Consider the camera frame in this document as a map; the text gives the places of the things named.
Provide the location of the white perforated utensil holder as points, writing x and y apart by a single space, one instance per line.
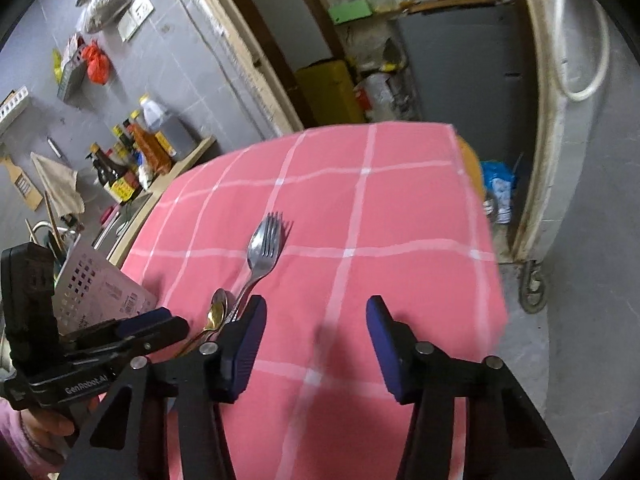
95 290

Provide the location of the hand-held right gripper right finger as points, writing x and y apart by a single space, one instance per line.
385 350

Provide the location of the wooden chopstick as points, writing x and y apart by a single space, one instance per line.
31 230
52 220

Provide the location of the yellow label sauce bottle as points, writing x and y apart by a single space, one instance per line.
125 190

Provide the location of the dark sauce bottle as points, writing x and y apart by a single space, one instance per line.
121 142

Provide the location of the clear bag of dried goods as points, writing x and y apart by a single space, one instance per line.
102 7

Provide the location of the steel fork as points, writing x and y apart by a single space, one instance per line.
265 245

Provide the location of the white wall switch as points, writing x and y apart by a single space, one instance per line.
128 27

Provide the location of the orange red seasoning pack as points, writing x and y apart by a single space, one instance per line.
150 149

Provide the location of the grey cabinet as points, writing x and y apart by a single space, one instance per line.
460 60

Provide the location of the white wall basket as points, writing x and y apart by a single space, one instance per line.
12 104

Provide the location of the wooden grater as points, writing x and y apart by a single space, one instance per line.
22 182

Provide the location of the metal wall shelf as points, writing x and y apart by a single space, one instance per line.
72 77

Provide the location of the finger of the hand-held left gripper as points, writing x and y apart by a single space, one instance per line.
145 321
167 334

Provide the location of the blue plastic bag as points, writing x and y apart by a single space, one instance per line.
496 182

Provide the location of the pink soap box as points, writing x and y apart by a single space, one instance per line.
109 216

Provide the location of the person's left hand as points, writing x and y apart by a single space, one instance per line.
47 427

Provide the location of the steel spoon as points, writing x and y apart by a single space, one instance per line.
231 305

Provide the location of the gold spoon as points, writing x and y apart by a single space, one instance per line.
217 312

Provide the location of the white wall socket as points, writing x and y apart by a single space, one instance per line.
142 7

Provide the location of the dark oil jug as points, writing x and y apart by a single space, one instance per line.
165 125

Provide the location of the pink checked tablecloth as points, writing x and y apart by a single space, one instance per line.
350 210

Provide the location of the dark pump bottle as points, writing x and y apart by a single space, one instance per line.
105 172

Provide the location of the steel sink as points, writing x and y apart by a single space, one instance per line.
125 227

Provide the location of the white plastic bag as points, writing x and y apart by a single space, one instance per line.
385 95

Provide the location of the red plastic bag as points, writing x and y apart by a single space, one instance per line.
97 65

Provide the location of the blue white bag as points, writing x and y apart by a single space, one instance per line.
145 174

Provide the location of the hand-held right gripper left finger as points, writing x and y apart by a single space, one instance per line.
247 350

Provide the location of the steel peeler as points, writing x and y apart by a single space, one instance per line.
56 148

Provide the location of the yellow bin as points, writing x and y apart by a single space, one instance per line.
330 92

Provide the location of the green box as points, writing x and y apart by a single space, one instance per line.
350 11

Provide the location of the green yellow packet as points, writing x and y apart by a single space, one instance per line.
57 65

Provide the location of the wooden door frame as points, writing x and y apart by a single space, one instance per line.
550 160

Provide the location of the beige hanging towel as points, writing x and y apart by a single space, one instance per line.
57 182

